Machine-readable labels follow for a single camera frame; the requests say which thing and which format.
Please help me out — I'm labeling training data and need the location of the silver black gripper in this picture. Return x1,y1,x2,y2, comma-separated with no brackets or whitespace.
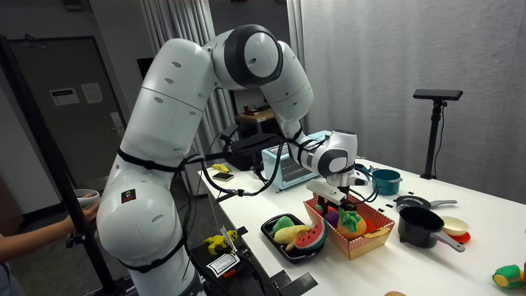
306,179,347,206

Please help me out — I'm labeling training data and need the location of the purple eggplant plush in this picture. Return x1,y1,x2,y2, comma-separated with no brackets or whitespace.
324,212,339,227

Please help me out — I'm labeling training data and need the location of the person forearm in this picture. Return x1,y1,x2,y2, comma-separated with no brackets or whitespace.
0,217,78,263

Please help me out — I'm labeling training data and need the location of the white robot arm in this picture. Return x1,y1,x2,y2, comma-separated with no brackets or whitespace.
97,25,359,296

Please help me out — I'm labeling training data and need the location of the pineapple plush toy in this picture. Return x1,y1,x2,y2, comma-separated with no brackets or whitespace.
337,210,367,240

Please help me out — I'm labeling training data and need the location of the red checkered cardboard box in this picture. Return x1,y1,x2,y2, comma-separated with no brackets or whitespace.
329,204,395,260

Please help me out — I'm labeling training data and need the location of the watermelon slice plush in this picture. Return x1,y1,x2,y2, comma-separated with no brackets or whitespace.
295,222,326,250

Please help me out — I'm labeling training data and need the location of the green pear plush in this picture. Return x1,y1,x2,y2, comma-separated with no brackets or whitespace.
273,215,295,233

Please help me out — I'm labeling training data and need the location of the yellow banana plush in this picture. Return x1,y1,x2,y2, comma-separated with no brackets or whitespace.
275,225,309,243

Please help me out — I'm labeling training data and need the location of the teal toy pot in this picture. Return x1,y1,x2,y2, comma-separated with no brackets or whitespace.
372,169,402,196

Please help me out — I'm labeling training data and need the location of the light blue toy oven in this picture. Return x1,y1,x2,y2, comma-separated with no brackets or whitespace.
262,145,316,191

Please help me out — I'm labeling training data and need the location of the small black frying pan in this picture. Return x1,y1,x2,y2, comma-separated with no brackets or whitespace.
395,196,457,212

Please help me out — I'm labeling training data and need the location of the black plastic tray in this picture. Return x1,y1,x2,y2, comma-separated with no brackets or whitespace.
260,214,326,263

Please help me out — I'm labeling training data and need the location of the black toy saucepan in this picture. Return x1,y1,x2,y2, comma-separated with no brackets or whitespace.
398,207,466,252

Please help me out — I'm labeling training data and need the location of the black camera stand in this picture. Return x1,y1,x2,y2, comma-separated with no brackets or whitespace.
413,89,464,179

